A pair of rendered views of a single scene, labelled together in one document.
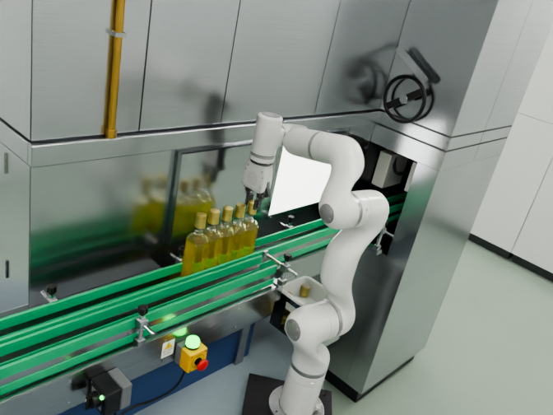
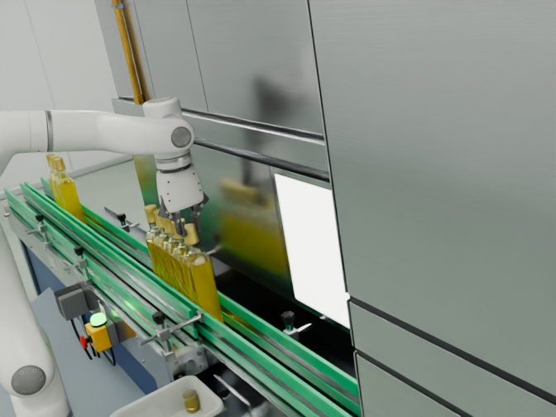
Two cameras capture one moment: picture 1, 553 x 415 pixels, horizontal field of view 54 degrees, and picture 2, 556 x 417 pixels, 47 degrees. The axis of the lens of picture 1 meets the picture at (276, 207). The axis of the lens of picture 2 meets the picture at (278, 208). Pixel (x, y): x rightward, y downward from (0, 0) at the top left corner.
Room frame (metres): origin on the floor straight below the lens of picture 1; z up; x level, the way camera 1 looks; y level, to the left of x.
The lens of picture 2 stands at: (2.45, -1.23, 1.89)
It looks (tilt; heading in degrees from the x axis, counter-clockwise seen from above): 21 degrees down; 110
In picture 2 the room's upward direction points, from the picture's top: 10 degrees counter-clockwise
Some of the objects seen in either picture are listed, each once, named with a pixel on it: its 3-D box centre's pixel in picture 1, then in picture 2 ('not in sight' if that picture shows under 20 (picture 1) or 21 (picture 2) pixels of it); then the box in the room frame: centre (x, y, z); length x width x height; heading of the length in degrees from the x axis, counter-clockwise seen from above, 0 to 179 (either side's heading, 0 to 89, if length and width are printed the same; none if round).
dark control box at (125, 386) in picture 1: (110, 393); (71, 302); (1.11, 0.33, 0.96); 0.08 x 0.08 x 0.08; 51
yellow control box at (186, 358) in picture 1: (191, 355); (102, 334); (1.33, 0.16, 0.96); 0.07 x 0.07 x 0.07; 51
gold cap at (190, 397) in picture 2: not in sight; (191, 401); (1.75, -0.11, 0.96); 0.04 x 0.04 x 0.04
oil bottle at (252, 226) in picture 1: (244, 244); (202, 288); (1.73, 0.08, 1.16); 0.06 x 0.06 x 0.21; 51
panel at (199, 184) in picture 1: (267, 180); (281, 232); (1.98, 0.06, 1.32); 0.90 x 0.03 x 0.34; 141
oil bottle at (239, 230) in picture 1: (232, 248); (191, 281); (1.69, 0.12, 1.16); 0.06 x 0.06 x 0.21; 50
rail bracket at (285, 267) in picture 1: (280, 266); (172, 332); (1.71, -0.06, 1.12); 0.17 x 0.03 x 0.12; 51
